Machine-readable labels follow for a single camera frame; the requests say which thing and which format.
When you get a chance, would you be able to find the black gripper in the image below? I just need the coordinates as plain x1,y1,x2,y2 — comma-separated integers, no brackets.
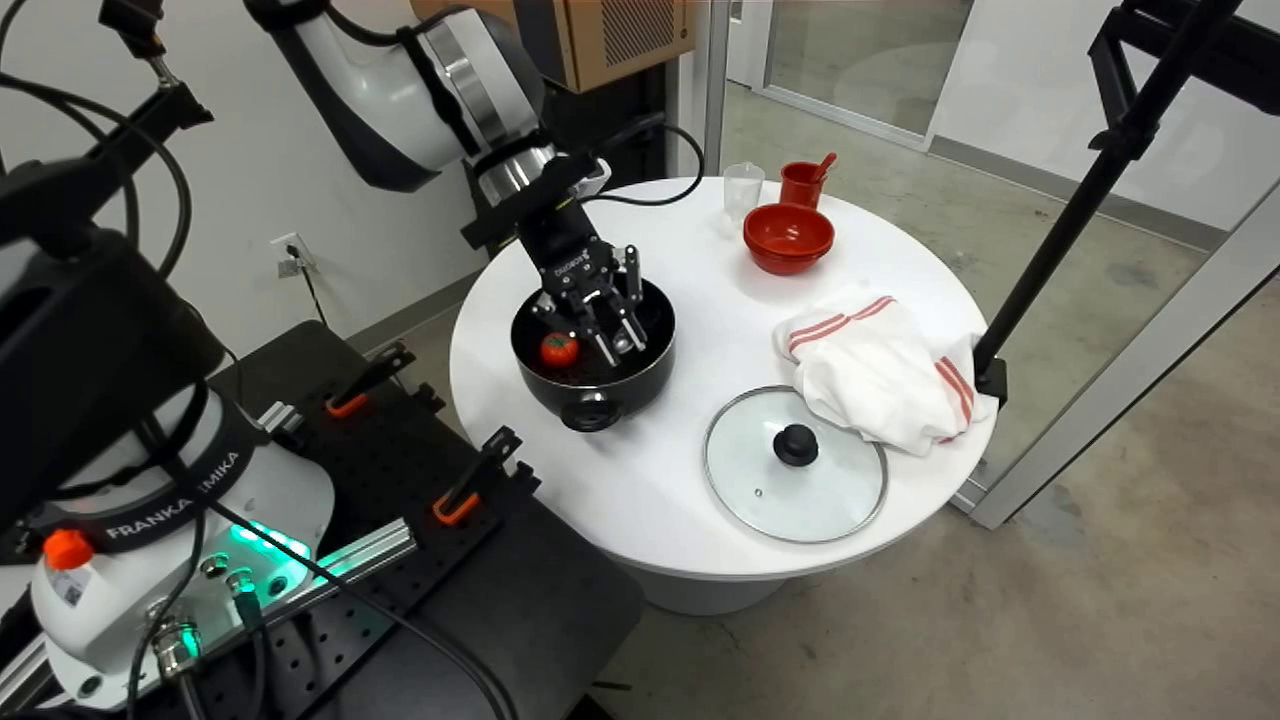
518,194,661,371

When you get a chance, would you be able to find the black cooking pot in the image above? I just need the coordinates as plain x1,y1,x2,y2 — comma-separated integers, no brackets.
508,270,681,433

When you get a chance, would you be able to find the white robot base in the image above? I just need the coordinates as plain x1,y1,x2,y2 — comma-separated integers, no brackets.
23,383,336,713

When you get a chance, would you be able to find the small orange tomato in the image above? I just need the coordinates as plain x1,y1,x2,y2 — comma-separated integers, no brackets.
537,327,584,374

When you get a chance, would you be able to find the clear glass cup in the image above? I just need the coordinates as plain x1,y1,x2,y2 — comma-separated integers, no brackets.
722,160,774,222

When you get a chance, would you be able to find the red bowl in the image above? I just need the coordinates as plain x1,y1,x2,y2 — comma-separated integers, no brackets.
740,201,842,280

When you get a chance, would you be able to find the glass lid with black knob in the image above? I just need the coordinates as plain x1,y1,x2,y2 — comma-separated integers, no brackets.
699,380,894,548

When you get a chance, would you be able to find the red cup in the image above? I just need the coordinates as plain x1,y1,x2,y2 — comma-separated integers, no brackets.
777,157,833,212

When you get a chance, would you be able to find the white towel with red stripes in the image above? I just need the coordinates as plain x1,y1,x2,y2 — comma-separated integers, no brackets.
774,288,1001,461

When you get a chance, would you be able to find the cardboard box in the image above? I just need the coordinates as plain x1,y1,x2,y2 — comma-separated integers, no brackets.
407,0,703,94

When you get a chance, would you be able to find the black perforated mounting table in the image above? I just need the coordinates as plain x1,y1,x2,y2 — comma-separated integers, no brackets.
211,317,648,720

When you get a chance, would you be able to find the large black foreground device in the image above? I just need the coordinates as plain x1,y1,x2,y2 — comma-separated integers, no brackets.
0,230,232,531

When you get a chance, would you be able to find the black tripod stand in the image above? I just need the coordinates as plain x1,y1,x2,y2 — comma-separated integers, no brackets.
972,0,1280,402

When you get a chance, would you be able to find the orange round cap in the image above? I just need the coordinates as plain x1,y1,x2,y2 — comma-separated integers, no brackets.
41,522,101,575

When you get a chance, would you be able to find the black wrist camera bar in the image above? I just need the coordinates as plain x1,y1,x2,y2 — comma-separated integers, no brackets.
456,157,617,254

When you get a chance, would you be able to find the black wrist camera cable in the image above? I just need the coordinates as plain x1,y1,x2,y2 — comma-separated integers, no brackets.
584,122,714,212

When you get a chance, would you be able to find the black clamp with orange handle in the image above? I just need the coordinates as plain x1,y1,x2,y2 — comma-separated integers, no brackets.
428,425,526,531
322,339,418,425

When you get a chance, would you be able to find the white wall outlet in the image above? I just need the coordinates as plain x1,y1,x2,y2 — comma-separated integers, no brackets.
268,230,312,280

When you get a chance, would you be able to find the aluminium rail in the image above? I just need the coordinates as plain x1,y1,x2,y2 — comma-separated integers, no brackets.
253,514,420,597

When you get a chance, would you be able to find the black base cable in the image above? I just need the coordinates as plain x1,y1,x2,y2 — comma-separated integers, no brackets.
132,397,526,720

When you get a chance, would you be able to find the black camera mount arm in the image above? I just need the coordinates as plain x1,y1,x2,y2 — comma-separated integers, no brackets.
0,0,215,254

